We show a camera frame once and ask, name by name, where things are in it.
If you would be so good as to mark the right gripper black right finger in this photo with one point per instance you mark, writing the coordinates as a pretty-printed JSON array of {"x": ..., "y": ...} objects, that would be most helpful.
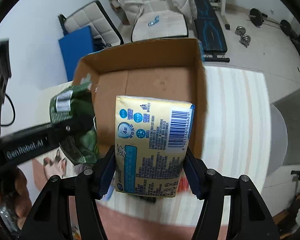
[{"x": 249, "y": 217}]

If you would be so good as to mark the black blue weight bench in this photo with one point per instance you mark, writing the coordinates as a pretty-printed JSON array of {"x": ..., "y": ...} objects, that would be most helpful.
[{"x": 210, "y": 33}]

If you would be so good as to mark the left human hand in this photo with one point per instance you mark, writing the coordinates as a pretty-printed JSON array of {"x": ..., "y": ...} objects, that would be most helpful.
[{"x": 14, "y": 195}]

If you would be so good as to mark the yellow tissue pack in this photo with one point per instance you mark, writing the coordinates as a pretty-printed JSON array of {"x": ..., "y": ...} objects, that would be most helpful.
[{"x": 151, "y": 140}]

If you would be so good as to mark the folded white chair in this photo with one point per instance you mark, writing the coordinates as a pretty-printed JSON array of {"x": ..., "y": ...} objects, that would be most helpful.
[{"x": 93, "y": 15}]

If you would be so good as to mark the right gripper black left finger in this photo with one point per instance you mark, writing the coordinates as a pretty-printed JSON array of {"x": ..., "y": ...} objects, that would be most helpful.
[{"x": 49, "y": 217}]

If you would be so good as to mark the striped tablecloth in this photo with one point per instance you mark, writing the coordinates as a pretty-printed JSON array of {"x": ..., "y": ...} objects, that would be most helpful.
[{"x": 237, "y": 141}]

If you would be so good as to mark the green snack bag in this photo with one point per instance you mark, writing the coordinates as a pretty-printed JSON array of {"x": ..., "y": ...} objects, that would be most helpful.
[{"x": 73, "y": 109}]

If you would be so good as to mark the blue item on chair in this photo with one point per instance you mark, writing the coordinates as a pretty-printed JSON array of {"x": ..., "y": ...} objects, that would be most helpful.
[{"x": 154, "y": 21}]

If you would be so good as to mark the grey upholstered chair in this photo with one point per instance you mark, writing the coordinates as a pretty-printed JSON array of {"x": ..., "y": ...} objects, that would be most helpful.
[{"x": 285, "y": 132}]

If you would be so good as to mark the white cushioned chair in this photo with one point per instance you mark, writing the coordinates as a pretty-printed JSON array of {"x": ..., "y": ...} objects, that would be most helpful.
[{"x": 172, "y": 23}]

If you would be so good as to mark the blue mat board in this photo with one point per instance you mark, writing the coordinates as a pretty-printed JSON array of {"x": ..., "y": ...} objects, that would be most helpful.
[{"x": 74, "y": 46}]

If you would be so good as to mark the black barbell on floor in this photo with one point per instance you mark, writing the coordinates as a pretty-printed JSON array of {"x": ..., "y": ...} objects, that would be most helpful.
[{"x": 258, "y": 19}]

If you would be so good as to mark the chrome dumbbell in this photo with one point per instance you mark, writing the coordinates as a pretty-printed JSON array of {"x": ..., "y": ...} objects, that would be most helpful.
[{"x": 244, "y": 38}]

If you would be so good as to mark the brown cardboard box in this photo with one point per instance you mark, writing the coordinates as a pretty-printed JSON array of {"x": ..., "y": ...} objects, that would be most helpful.
[{"x": 170, "y": 69}]

